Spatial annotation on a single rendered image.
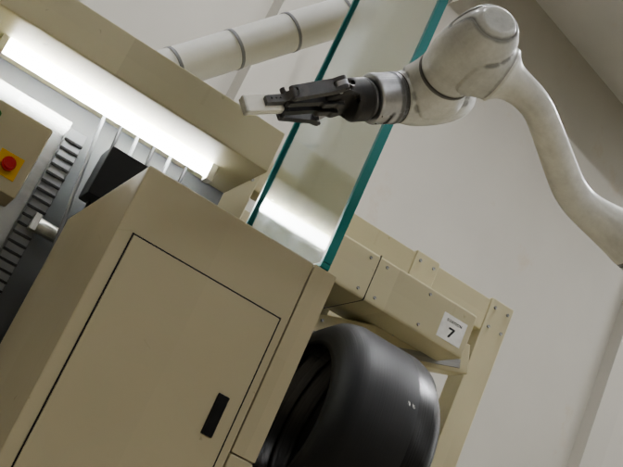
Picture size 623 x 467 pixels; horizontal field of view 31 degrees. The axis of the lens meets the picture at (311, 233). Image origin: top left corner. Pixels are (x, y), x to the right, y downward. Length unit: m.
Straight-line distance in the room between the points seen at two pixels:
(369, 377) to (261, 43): 1.09
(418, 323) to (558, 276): 6.56
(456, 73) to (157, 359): 0.68
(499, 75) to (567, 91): 8.23
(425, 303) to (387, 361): 0.58
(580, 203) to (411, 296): 1.40
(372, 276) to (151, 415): 1.53
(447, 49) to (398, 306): 1.60
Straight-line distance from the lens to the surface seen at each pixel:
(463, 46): 1.84
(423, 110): 1.94
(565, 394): 10.06
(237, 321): 1.96
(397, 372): 2.85
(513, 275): 9.41
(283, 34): 3.38
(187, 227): 1.95
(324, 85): 1.84
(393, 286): 3.35
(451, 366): 3.60
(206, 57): 3.25
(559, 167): 1.99
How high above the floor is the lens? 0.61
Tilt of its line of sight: 20 degrees up
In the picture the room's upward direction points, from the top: 25 degrees clockwise
